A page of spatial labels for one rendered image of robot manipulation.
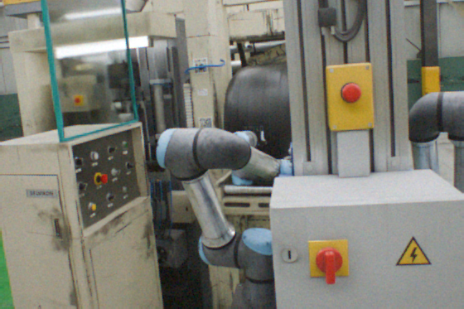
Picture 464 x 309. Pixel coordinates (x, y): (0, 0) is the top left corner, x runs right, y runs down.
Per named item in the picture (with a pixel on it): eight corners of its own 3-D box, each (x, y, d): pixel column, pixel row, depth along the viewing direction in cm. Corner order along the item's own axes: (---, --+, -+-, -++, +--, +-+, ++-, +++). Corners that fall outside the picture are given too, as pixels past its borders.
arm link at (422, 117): (394, 104, 122) (411, 232, 143) (435, 103, 116) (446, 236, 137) (402, 86, 130) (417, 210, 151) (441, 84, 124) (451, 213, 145)
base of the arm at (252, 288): (287, 311, 132) (286, 282, 131) (239, 311, 135) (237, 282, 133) (288, 287, 147) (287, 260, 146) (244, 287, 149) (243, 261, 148)
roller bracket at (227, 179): (216, 202, 208) (214, 182, 207) (239, 181, 246) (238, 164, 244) (222, 202, 207) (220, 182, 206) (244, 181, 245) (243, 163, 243)
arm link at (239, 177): (256, 187, 151) (255, 156, 150) (228, 185, 156) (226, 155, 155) (264, 183, 158) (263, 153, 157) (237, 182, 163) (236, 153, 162)
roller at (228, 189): (224, 182, 213) (225, 190, 215) (221, 187, 209) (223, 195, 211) (294, 182, 203) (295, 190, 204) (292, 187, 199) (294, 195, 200)
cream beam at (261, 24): (229, 41, 232) (226, 13, 230) (241, 42, 256) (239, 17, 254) (344, 28, 213) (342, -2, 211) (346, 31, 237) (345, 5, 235)
